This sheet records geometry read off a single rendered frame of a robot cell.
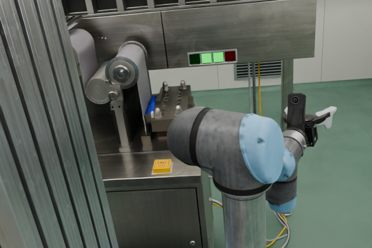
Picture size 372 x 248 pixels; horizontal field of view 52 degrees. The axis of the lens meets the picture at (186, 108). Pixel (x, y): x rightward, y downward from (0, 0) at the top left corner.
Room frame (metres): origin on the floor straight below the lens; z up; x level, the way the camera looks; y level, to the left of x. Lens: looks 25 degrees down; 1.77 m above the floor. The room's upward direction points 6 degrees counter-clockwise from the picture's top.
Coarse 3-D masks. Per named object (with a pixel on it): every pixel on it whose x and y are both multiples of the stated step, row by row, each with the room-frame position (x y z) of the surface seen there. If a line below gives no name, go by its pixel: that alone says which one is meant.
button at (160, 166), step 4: (156, 160) 1.36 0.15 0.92; (160, 160) 1.36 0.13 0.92; (164, 160) 1.36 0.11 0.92; (168, 160) 1.35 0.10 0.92; (156, 164) 1.33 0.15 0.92; (160, 164) 1.33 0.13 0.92; (164, 164) 1.32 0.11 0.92; (168, 164) 1.32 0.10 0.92; (156, 168) 1.30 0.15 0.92; (160, 168) 1.30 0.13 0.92; (164, 168) 1.30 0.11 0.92; (168, 168) 1.30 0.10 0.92; (156, 172) 1.30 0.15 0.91; (160, 172) 1.30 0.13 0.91; (164, 172) 1.30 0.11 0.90; (168, 172) 1.30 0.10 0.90
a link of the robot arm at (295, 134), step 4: (284, 132) 0.91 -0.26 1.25; (288, 132) 0.90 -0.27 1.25; (292, 132) 0.90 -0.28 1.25; (296, 132) 0.90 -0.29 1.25; (292, 136) 0.88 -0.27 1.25; (296, 136) 0.88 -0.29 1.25; (300, 136) 0.89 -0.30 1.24; (300, 140) 0.87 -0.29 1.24; (304, 140) 0.89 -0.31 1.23; (304, 144) 0.88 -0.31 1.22; (304, 148) 0.88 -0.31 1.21
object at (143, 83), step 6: (144, 72) 1.75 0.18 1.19; (144, 78) 1.73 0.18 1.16; (138, 84) 1.58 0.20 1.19; (144, 84) 1.71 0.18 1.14; (138, 90) 1.57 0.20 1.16; (144, 90) 1.68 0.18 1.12; (144, 96) 1.66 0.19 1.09; (150, 96) 1.79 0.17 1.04; (144, 102) 1.64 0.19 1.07; (144, 108) 1.62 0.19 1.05; (144, 114) 1.60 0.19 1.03
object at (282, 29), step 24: (288, 0) 1.83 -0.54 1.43; (312, 0) 1.82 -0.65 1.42; (96, 24) 1.93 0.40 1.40; (120, 24) 1.91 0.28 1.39; (144, 24) 1.90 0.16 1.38; (168, 24) 1.89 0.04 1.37; (192, 24) 1.88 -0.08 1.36; (216, 24) 1.86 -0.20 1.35; (240, 24) 1.85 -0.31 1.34; (264, 24) 1.84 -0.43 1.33; (288, 24) 1.83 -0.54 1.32; (312, 24) 1.82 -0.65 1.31; (96, 48) 1.93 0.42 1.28; (168, 48) 1.89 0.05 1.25; (192, 48) 1.88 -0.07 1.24; (216, 48) 1.86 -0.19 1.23; (240, 48) 1.85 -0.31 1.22; (264, 48) 1.84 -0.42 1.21; (288, 48) 1.83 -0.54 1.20; (312, 48) 1.82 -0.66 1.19
